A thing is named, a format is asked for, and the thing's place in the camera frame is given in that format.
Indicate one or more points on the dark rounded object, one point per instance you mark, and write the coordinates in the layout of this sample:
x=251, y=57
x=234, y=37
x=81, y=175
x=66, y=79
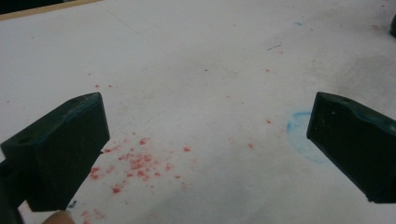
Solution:
x=393, y=26

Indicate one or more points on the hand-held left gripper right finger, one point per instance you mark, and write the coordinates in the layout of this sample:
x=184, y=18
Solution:
x=351, y=146

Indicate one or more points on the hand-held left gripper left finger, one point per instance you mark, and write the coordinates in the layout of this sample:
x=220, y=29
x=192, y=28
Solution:
x=59, y=146

